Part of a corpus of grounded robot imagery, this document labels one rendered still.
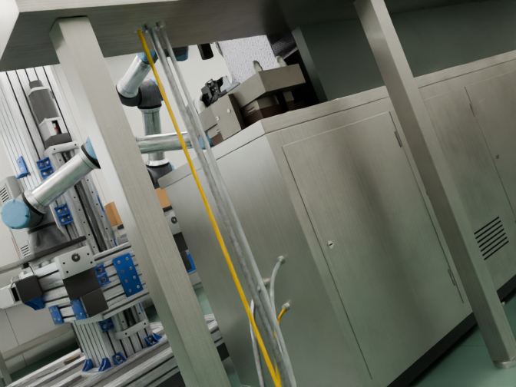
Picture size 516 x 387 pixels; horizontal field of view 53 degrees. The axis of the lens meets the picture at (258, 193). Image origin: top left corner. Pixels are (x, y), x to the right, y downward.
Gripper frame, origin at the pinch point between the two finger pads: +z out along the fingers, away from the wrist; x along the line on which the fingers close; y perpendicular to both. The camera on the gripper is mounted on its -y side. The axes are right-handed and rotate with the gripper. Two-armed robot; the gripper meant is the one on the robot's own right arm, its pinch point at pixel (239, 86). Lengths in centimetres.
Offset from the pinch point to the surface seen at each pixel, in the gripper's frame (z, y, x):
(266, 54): 18.6, 3.1, -0.3
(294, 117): 34.0, -20.8, -13.8
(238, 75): 1.9, 3.2, -0.3
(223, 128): 12.3, -15.0, -21.9
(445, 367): 31, -109, 12
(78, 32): 52, 2, -74
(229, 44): 3.3, 14.0, -0.3
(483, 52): 34, -16, 100
